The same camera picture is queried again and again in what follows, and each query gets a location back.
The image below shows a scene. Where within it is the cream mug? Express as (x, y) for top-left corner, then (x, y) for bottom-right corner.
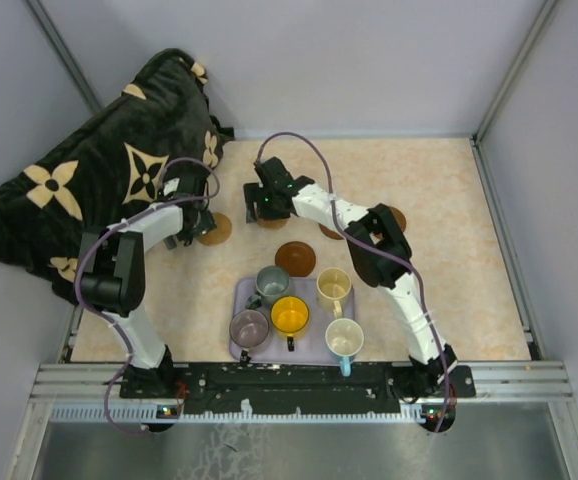
(316, 267), (352, 319)

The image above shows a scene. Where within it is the grey mug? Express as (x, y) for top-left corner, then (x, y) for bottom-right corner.
(245, 266), (293, 309)

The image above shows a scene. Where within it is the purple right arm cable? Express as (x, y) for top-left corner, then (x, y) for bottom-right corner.
(254, 131), (456, 434)

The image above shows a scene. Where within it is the yellow mug black handle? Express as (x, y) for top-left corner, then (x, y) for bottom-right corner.
(270, 296), (310, 353)

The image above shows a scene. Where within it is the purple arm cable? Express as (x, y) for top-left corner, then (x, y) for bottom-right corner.
(76, 157), (221, 439)
(254, 131), (456, 434)

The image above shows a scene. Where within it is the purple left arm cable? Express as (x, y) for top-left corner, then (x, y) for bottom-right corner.
(76, 157), (221, 439)

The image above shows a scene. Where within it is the purple mug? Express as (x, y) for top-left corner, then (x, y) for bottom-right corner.
(229, 309), (270, 365)

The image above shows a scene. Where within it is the light wooden coaster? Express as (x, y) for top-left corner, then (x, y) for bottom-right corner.
(257, 218), (288, 230)
(198, 213), (232, 247)

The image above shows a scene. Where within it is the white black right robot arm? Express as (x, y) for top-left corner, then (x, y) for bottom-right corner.
(243, 157), (457, 396)

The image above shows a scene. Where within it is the dark brown coaster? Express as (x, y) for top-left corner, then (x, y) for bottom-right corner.
(319, 224), (344, 241)
(371, 204), (407, 240)
(274, 241), (316, 277)

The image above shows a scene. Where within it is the black floral plush blanket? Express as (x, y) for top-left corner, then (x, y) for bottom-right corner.
(0, 48), (234, 303)

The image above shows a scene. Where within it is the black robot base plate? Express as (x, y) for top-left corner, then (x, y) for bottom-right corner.
(118, 359), (476, 416)

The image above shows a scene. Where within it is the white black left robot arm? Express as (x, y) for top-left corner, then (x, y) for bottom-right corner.
(74, 173), (216, 397)

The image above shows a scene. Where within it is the white mug blue handle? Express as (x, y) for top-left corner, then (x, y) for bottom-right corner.
(325, 318), (365, 377)

